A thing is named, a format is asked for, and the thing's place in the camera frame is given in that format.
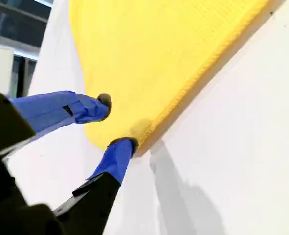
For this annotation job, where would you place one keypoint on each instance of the yellow square towel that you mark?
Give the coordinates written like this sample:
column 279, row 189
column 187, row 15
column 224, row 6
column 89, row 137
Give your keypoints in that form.
column 159, row 61

